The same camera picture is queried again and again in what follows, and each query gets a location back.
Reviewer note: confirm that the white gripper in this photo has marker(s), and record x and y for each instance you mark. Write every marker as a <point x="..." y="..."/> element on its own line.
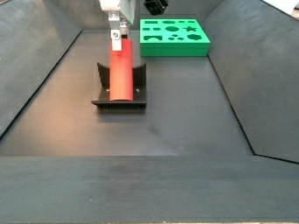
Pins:
<point x="119" y="9"/>

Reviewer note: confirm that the red oval cylinder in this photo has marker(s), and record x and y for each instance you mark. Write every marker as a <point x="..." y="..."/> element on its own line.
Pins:
<point x="122" y="72"/>

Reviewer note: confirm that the black cradle fixture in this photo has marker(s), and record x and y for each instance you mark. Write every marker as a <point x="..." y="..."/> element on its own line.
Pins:
<point x="139" y="101"/>

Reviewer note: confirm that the green shape sorter block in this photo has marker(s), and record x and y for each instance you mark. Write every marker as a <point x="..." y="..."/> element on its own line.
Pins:
<point x="172" y="38"/>

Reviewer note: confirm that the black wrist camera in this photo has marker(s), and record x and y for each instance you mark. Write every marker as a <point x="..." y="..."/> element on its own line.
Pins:
<point x="156" y="6"/>

